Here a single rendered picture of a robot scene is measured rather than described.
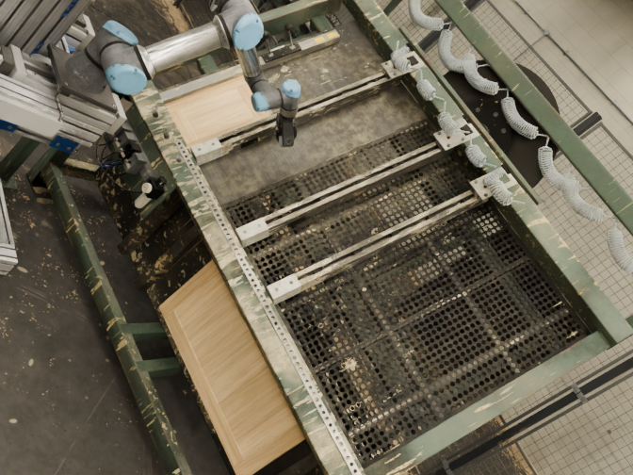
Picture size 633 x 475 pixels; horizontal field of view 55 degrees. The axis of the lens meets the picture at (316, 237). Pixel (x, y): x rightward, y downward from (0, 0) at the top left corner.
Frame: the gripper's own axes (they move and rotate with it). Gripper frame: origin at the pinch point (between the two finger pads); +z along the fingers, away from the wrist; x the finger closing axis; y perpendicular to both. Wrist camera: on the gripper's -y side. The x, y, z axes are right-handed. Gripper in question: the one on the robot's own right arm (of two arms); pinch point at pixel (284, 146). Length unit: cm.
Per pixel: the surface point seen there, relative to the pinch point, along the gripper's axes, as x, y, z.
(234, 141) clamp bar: 21.1, 7.8, 5.0
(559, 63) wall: -383, 296, 246
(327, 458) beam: 1, -129, 13
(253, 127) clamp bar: 11.4, 15.2, 4.8
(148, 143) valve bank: 59, 15, 13
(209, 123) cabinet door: 30.7, 23.3, 10.5
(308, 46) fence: -21, 63, 2
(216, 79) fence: 26, 47, 6
